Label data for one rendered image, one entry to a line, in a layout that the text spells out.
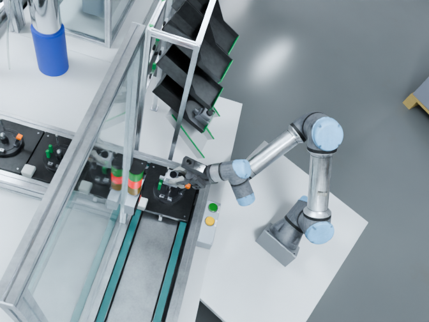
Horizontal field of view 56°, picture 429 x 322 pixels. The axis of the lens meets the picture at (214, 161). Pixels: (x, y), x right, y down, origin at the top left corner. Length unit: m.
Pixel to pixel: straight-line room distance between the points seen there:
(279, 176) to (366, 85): 2.37
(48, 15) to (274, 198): 1.39
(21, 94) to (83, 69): 0.35
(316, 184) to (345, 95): 2.53
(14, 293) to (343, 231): 1.78
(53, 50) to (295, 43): 2.75
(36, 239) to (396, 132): 3.75
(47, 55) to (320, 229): 1.56
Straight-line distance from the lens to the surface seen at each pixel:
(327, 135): 1.57
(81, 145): 0.73
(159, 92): 1.70
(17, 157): 1.95
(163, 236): 1.81
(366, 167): 3.69
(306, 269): 2.01
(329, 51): 4.50
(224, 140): 2.19
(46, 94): 2.29
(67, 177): 0.70
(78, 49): 2.51
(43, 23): 2.14
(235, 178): 1.56
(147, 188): 1.84
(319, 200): 1.69
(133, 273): 1.75
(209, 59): 1.56
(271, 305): 1.90
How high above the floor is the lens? 2.59
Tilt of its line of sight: 56 degrees down
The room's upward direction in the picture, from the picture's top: 23 degrees clockwise
